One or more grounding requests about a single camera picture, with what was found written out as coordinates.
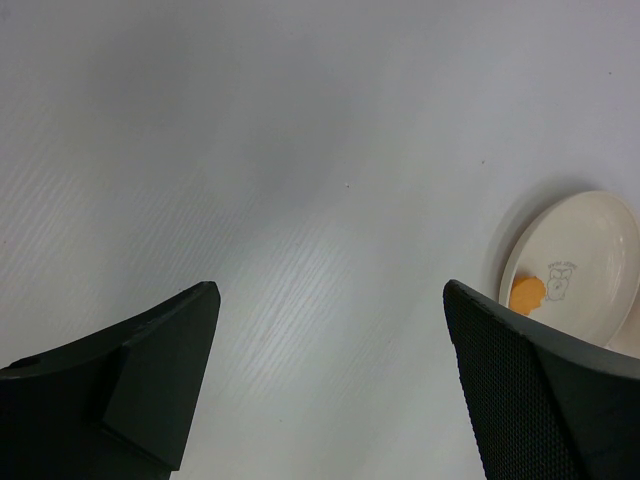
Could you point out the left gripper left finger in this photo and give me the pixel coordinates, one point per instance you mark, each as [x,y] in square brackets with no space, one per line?
[116,404]

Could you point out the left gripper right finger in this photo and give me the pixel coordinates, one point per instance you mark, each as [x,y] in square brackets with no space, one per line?
[542,404]

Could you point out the cream round plate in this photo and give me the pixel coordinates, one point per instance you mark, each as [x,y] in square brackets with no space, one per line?
[585,251]

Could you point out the orange round food piece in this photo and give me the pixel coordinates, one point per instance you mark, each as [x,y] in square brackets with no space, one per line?
[527,294]

